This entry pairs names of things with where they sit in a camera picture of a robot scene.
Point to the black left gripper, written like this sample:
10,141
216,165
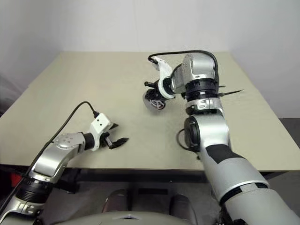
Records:
105,140

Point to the red object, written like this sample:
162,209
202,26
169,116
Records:
16,180

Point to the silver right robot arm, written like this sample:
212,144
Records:
211,131

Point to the dark rounded shape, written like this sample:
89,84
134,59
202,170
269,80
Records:
182,206
116,200

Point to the dark table frame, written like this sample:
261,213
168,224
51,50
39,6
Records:
140,174

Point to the grey robot torso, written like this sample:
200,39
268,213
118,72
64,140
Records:
131,216

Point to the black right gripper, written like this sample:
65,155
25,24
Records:
153,90

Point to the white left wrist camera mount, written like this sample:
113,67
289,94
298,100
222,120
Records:
99,122

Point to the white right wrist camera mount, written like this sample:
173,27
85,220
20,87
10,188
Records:
164,70

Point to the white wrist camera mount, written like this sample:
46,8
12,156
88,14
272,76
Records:
99,122
164,70

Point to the silver spoked rotor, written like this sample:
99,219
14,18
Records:
155,104

